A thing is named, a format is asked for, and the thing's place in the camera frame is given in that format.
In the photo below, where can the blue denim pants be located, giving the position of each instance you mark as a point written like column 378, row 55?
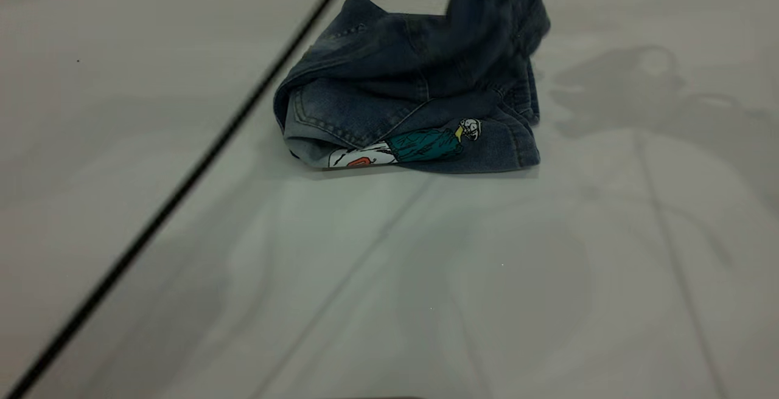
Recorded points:
column 395, row 70

